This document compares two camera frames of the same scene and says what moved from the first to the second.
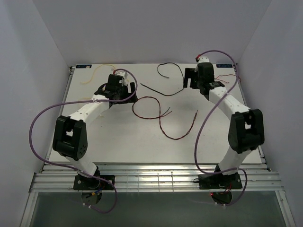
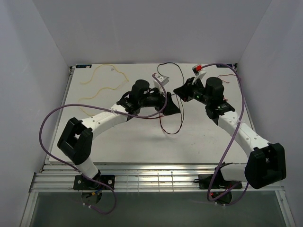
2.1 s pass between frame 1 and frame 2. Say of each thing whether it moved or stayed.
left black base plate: stayed
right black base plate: stayed
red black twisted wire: moved
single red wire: stayed
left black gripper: moved
